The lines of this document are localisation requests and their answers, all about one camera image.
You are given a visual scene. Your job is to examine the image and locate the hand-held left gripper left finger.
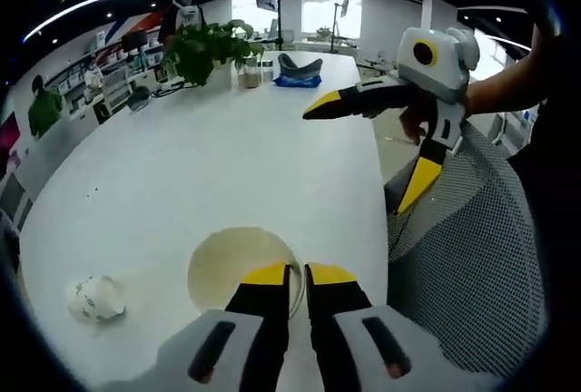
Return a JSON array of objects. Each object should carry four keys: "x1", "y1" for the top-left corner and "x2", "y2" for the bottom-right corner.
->
[{"x1": 103, "y1": 262, "x2": 293, "y2": 392}]

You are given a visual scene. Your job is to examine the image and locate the grey rounded object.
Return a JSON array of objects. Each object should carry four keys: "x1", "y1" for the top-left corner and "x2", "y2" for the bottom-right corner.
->
[{"x1": 127, "y1": 86, "x2": 152, "y2": 111}]

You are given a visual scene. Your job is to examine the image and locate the person's right hand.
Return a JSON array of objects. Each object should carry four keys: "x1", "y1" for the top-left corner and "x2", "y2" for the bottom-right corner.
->
[{"x1": 399, "y1": 95, "x2": 438, "y2": 146}]

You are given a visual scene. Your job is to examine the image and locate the glass jar brown contents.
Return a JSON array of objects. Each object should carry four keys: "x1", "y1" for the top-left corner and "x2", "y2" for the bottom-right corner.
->
[{"x1": 243, "y1": 61, "x2": 261, "y2": 90}]

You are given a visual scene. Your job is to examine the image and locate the green print paper cup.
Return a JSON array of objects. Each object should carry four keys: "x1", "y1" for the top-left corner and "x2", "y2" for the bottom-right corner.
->
[{"x1": 66, "y1": 274, "x2": 129, "y2": 326}]

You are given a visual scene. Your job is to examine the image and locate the black power cord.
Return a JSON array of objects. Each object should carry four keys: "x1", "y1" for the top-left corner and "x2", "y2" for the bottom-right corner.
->
[{"x1": 152, "y1": 80, "x2": 192, "y2": 99}]

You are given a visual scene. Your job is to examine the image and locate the nested paper cup stack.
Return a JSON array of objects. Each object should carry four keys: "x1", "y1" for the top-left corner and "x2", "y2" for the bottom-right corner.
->
[{"x1": 186, "y1": 226, "x2": 306, "y2": 321}]

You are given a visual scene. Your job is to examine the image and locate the white storage shelf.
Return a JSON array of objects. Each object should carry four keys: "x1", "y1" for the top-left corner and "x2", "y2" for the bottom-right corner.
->
[{"x1": 44, "y1": 28, "x2": 164, "y2": 107}]

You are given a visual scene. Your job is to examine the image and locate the pink screen monitor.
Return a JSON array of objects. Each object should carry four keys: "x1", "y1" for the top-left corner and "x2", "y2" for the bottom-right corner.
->
[{"x1": 0, "y1": 117, "x2": 22, "y2": 153}]

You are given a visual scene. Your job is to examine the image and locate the black desk monitor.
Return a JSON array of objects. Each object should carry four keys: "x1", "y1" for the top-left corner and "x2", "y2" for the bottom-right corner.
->
[{"x1": 121, "y1": 30, "x2": 150, "y2": 54}]

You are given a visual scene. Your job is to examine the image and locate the blue packet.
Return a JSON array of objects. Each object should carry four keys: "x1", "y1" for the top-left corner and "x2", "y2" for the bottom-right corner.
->
[{"x1": 273, "y1": 73, "x2": 323, "y2": 91}]

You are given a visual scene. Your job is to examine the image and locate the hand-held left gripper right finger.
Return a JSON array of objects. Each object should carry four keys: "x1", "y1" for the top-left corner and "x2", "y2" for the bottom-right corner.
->
[{"x1": 303, "y1": 262, "x2": 500, "y2": 392}]

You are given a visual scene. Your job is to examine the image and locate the potted green plant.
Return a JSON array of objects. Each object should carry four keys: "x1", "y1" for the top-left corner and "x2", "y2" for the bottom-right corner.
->
[{"x1": 162, "y1": 19, "x2": 265, "y2": 88}]

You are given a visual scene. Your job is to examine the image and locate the grey mesh office chair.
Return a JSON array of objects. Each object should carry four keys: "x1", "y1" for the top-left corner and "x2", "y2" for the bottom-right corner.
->
[{"x1": 383, "y1": 120, "x2": 546, "y2": 379}]

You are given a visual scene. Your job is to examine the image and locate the grey neck pillow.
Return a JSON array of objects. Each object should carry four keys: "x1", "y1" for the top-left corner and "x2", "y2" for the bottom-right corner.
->
[{"x1": 276, "y1": 53, "x2": 324, "y2": 81}]

